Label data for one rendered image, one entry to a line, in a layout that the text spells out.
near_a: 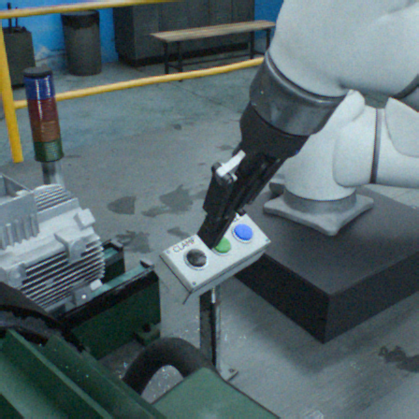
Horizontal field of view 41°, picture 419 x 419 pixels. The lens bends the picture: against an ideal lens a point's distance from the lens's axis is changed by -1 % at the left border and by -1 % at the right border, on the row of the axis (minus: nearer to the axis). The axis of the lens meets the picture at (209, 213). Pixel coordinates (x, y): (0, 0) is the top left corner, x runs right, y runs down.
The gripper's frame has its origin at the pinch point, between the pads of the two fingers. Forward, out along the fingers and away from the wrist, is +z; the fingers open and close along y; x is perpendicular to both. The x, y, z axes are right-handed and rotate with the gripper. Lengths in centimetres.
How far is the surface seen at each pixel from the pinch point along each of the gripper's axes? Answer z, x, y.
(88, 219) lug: 15.4, -16.5, 5.3
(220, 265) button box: 8.1, 2.6, -2.7
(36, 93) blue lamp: 24, -52, -8
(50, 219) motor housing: 16.7, -19.7, 9.7
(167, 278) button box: 11.3, -0.6, 3.5
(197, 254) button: 7.3, -0.1, -0.2
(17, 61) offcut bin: 291, -349, -205
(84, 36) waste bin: 276, -350, -278
